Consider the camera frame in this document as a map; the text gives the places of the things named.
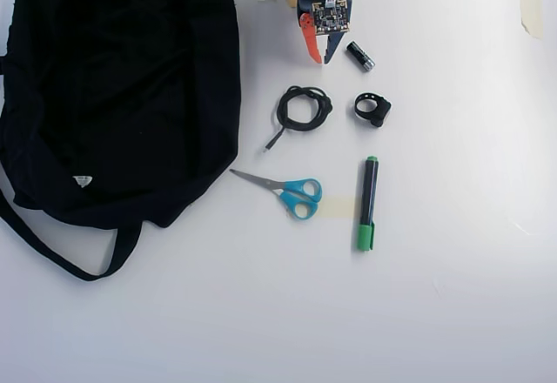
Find grey-blue gripper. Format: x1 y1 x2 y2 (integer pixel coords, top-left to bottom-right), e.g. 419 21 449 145
297 0 349 65

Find black braided cable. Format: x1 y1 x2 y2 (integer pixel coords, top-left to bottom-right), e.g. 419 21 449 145
264 85 334 153

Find black fabric bag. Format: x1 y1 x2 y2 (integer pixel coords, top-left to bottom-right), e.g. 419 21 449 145
0 0 243 283

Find black silver flash drive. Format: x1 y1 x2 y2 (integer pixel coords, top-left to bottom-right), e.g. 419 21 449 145
346 41 376 73

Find green black marker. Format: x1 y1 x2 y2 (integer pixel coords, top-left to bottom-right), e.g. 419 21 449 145
356 155 380 252

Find camera circuit board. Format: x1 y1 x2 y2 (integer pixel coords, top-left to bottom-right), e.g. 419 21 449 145
310 0 352 37

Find black rubber strap ring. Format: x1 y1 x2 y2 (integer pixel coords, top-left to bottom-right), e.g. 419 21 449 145
352 91 393 130

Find blue handled scissors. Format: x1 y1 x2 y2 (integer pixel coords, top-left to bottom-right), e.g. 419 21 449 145
229 168 323 221

